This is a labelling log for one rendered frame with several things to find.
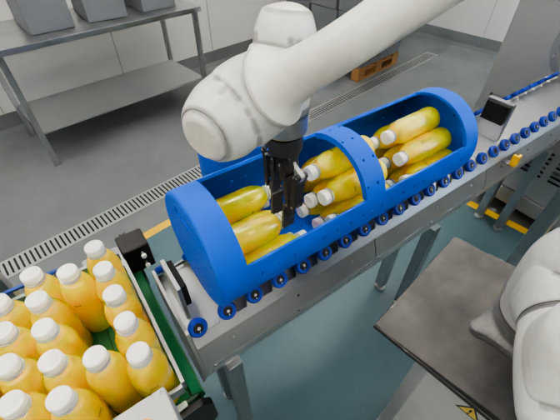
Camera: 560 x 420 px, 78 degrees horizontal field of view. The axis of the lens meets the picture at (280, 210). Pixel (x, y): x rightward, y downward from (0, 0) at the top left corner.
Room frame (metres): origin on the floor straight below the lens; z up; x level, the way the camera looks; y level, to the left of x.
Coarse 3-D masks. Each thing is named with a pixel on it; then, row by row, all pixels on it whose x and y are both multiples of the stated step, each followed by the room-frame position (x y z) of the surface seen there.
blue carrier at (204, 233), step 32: (416, 96) 1.08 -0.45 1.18; (448, 96) 0.96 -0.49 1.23; (352, 128) 0.96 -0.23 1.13; (448, 128) 0.96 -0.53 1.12; (256, 160) 0.72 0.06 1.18; (352, 160) 0.67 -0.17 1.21; (448, 160) 0.80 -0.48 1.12; (192, 192) 0.53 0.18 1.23; (224, 192) 0.70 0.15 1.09; (384, 192) 0.65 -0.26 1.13; (416, 192) 0.75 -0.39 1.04; (192, 224) 0.45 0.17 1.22; (224, 224) 0.46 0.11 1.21; (352, 224) 0.59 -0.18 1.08; (192, 256) 0.50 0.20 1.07; (224, 256) 0.42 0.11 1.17; (288, 256) 0.48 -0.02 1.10; (224, 288) 0.39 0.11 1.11
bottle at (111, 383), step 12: (108, 360) 0.25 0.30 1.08; (120, 360) 0.26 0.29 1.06; (96, 372) 0.23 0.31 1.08; (108, 372) 0.24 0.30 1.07; (120, 372) 0.25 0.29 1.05; (96, 384) 0.22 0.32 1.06; (108, 384) 0.23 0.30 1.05; (120, 384) 0.23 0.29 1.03; (108, 396) 0.22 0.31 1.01; (120, 396) 0.22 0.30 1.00; (132, 396) 0.24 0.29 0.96; (120, 408) 0.22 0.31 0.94
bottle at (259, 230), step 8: (256, 216) 0.55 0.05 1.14; (264, 216) 0.55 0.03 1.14; (272, 216) 0.56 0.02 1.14; (280, 216) 0.57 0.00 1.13; (240, 224) 0.52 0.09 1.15; (248, 224) 0.52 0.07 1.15; (256, 224) 0.52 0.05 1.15; (264, 224) 0.53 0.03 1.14; (272, 224) 0.53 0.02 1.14; (280, 224) 0.55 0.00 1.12; (240, 232) 0.50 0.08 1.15; (248, 232) 0.50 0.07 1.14; (256, 232) 0.51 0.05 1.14; (264, 232) 0.51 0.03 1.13; (272, 232) 0.52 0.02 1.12; (240, 240) 0.48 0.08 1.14; (248, 240) 0.49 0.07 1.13; (256, 240) 0.50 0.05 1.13; (264, 240) 0.51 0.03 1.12; (248, 248) 0.48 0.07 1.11; (256, 248) 0.49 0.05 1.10
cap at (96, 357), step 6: (90, 348) 0.27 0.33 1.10; (96, 348) 0.27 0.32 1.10; (102, 348) 0.27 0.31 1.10; (84, 354) 0.26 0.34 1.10; (90, 354) 0.26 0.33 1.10; (96, 354) 0.26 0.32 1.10; (102, 354) 0.26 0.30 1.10; (84, 360) 0.25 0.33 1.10; (90, 360) 0.25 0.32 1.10; (96, 360) 0.25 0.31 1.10; (102, 360) 0.25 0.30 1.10; (84, 366) 0.24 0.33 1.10; (90, 366) 0.24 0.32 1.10; (96, 366) 0.24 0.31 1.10; (102, 366) 0.24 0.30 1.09
